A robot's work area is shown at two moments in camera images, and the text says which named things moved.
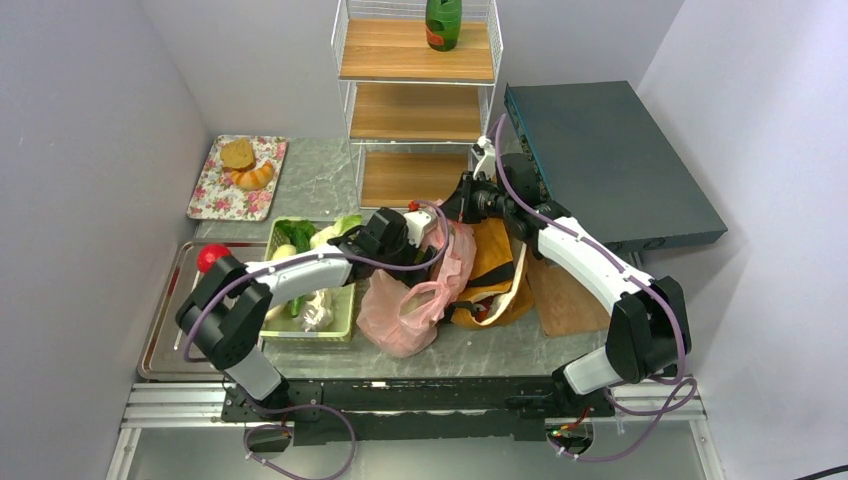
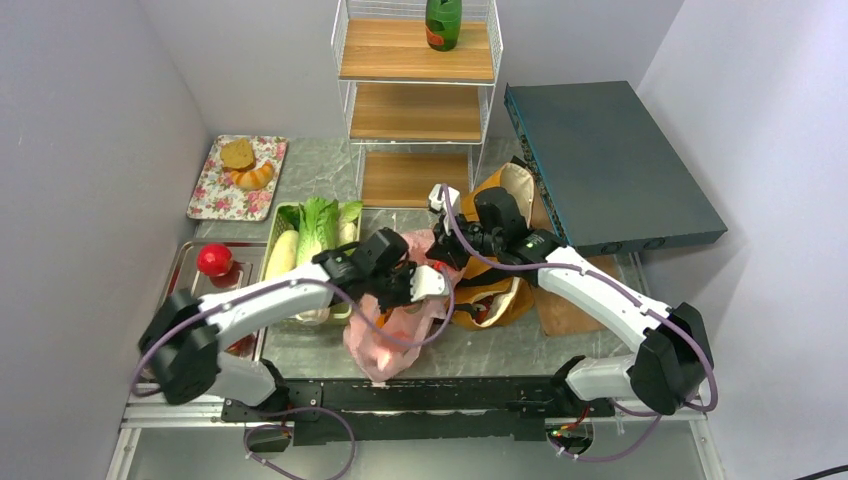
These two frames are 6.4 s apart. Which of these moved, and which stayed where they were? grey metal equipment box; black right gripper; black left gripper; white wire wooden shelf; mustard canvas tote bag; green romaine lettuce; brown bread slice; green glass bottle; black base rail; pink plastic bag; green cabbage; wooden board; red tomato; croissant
Moved: green cabbage; green romaine lettuce; black left gripper; pink plastic bag; black right gripper
Stayed: wooden board; red tomato; mustard canvas tote bag; black base rail; white wire wooden shelf; grey metal equipment box; green glass bottle; croissant; brown bread slice
